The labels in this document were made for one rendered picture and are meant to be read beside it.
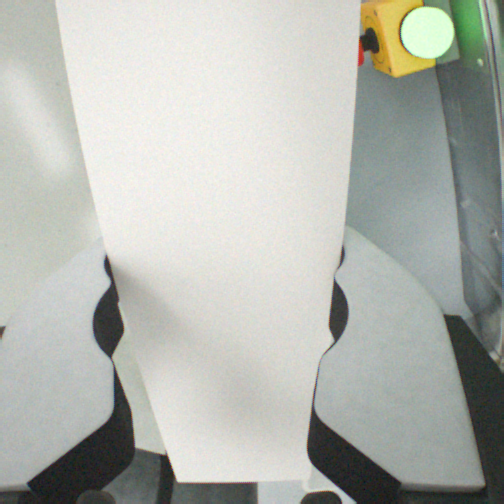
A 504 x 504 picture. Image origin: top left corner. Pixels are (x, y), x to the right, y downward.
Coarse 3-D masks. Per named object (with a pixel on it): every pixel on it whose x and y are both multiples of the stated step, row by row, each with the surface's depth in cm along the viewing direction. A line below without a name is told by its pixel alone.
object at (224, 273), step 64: (64, 0) 7; (128, 0) 7; (192, 0) 7; (256, 0) 7; (320, 0) 7; (128, 64) 8; (192, 64) 8; (256, 64) 8; (320, 64) 8; (128, 128) 8; (192, 128) 8; (256, 128) 8; (320, 128) 8; (128, 192) 9; (192, 192) 9; (256, 192) 9; (320, 192) 9; (128, 256) 10; (192, 256) 10; (256, 256) 10; (320, 256) 10; (128, 320) 11; (192, 320) 11; (256, 320) 11; (320, 320) 11; (192, 384) 13; (256, 384) 13; (192, 448) 15; (256, 448) 15
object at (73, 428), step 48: (96, 240) 11; (48, 288) 9; (96, 288) 9; (48, 336) 8; (96, 336) 8; (0, 384) 7; (48, 384) 7; (96, 384) 7; (0, 432) 6; (48, 432) 6; (96, 432) 6; (0, 480) 5; (48, 480) 5; (96, 480) 6
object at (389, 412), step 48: (336, 288) 9; (384, 288) 9; (336, 336) 9; (384, 336) 7; (432, 336) 7; (336, 384) 7; (384, 384) 6; (432, 384) 6; (336, 432) 6; (384, 432) 6; (432, 432) 6; (336, 480) 6; (384, 480) 5; (432, 480) 5; (480, 480) 5
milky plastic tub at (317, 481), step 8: (312, 472) 80; (304, 480) 74; (312, 480) 79; (320, 480) 79; (328, 480) 78; (304, 488) 76; (312, 488) 77; (320, 488) 77; (328, 488) 77; (336, 488) 77
